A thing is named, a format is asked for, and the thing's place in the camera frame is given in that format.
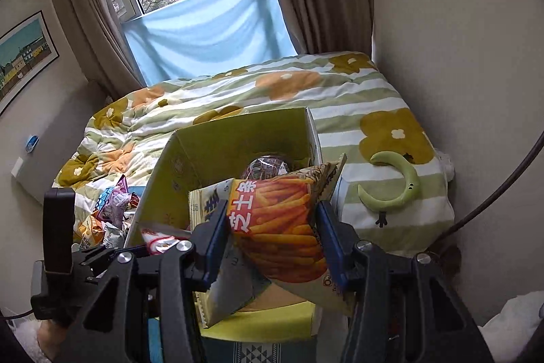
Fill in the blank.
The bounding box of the silver snack packet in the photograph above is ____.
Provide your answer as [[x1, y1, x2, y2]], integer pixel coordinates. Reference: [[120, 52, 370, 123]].
[[242, 156, 292, 181]]

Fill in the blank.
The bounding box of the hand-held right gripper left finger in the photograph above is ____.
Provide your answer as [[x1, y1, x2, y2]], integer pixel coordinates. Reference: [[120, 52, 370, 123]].
[[55, 203, 232, 363]]

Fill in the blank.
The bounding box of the blue patterned mat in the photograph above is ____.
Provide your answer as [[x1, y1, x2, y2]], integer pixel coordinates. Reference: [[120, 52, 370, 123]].
[[147, 318, 317, 363]]

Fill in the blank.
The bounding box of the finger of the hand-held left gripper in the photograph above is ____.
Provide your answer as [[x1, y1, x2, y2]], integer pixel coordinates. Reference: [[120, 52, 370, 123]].
[[81, 245, 147, 268]]

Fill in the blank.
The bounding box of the pile of snack packets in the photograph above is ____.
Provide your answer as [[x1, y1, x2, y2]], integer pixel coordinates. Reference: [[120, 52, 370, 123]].
[[74, 174, 145, 249]]

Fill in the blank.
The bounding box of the yellow-green cardboard box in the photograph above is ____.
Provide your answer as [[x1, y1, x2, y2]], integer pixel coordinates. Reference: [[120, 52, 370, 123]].
[[125, 106, 349, 340]]

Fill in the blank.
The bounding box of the framed picture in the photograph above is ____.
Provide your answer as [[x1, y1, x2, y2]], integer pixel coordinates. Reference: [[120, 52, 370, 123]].
[[0, 10, 60, 117]]

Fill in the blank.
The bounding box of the orange fries snack bag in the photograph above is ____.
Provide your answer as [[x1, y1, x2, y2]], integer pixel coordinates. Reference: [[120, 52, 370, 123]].
[[189, 161, 358, 327]]

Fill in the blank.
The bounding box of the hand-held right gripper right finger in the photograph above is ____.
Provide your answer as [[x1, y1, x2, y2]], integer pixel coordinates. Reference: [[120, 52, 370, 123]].
[[315, 199, 496, 363]]

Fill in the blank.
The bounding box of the light blue cloth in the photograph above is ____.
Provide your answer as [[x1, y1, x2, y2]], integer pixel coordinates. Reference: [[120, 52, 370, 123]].
[[122, 0, 298, 87]]

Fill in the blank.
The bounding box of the green moon plush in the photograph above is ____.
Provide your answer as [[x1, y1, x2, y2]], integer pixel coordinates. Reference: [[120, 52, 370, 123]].
[[357, 150, 421, 215]]

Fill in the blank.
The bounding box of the white cloth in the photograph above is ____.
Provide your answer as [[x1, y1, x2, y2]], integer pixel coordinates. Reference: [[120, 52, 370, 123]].
[[480, 291, 544, 347]]

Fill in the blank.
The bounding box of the black cable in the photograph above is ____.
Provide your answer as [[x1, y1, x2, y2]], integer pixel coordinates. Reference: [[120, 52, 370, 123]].
[[425, 133, 544, 257]]

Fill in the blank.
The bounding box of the floral striped blanket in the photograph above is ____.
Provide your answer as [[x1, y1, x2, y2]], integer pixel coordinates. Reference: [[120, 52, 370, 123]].
[[55, 50, 457, 257]]

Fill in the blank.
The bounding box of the person's left forearm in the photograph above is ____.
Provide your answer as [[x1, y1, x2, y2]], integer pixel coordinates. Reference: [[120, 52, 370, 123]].
[[8, 318, 86, 363]]

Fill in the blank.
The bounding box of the white soft object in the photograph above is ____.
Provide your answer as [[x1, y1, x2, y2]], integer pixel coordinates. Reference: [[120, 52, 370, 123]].
[[437, 150, 456, 182]]

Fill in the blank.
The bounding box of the red white snack packet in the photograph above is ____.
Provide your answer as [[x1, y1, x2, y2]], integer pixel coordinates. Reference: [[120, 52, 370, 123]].
[[142, 229, 181, 257]]

